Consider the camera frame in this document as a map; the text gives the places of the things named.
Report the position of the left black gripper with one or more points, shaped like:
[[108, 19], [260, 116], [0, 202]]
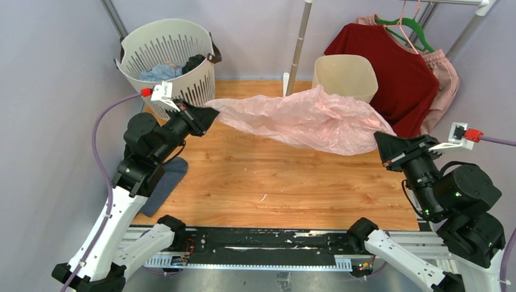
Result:
[[199, 118]]

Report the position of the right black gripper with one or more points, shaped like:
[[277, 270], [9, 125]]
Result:
[[394, 149]]

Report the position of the pink plastic trash bag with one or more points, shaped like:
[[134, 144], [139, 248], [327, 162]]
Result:
[[308, 119]]

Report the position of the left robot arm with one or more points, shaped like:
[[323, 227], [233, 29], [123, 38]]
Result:
[[129, 193]]

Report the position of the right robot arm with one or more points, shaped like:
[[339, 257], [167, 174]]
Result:
[[458, 197]]

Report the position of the beige plastic trash bin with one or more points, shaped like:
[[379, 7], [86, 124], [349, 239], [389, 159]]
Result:
[[346, 75]]

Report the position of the black plastic bag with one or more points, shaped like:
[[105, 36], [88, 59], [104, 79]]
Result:
[[192, 63]]

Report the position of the blue plastic bag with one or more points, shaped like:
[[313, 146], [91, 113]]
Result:
[[162, 72]]

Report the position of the grey-blue cloth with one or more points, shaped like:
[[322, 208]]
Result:
[[175, 170]]

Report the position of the red t-shirt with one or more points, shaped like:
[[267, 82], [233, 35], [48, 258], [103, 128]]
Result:
[[406, 85]]

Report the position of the white slotted laundry basket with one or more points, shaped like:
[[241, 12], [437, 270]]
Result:
[[172, 41]]

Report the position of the clothes rack pole with foot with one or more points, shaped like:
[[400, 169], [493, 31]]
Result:
[[289, 78]]

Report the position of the pink garment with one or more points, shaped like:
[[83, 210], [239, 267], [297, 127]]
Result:
[[448, 85]]

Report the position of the pink clothes hanger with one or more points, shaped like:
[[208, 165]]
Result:
[[402, 21]]

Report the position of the green clothes hanger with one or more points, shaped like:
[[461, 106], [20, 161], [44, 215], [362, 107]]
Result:
[[395, 28]]

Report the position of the corner aluminium profile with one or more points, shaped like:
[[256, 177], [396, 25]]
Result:
[[112, 13]]

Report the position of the right rack pole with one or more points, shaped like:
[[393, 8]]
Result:
[[482, 9]]

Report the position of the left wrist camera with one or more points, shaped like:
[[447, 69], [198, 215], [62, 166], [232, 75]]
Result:
[[159, 98]]

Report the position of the aluminium frame rail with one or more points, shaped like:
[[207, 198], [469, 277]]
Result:
[[379, 243]]

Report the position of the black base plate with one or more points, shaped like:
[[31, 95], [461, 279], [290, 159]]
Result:
[[254, 248]]

